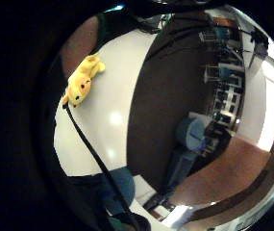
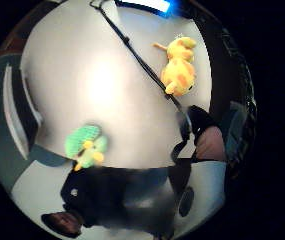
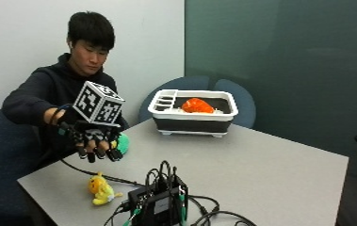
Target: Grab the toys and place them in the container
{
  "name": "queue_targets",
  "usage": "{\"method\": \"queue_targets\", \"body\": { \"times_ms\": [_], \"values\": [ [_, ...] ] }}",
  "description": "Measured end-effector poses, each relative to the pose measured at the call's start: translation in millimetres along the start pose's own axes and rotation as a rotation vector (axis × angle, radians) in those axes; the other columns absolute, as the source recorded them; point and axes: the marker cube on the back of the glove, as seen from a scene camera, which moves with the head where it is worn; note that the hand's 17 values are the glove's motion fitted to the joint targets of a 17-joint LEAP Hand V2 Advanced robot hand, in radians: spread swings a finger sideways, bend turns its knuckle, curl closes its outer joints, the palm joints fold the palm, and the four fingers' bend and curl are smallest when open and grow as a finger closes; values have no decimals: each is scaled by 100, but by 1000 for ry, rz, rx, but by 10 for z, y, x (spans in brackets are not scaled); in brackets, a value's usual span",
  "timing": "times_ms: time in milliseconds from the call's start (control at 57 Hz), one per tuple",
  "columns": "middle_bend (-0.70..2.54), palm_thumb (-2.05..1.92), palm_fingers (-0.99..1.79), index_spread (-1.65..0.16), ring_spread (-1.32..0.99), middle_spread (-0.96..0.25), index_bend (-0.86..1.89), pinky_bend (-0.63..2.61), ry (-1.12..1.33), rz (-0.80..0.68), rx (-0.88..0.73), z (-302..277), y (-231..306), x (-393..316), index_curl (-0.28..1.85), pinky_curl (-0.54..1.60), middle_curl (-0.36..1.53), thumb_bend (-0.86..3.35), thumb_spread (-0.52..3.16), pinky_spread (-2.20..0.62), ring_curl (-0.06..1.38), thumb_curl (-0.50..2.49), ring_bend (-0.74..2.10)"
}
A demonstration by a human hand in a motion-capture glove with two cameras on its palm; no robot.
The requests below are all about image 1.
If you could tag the yellow soft toy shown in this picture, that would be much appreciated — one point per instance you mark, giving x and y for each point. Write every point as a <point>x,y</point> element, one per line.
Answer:
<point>80,82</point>

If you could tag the blue office chair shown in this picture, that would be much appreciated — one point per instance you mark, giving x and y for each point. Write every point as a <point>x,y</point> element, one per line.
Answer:
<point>192,132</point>

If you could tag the black tripod stand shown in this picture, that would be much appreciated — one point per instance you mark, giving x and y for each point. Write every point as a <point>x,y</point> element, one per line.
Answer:
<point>257,41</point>

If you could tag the dark shelf unit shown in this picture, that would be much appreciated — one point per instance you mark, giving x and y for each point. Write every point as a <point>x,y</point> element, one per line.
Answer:
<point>227,80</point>

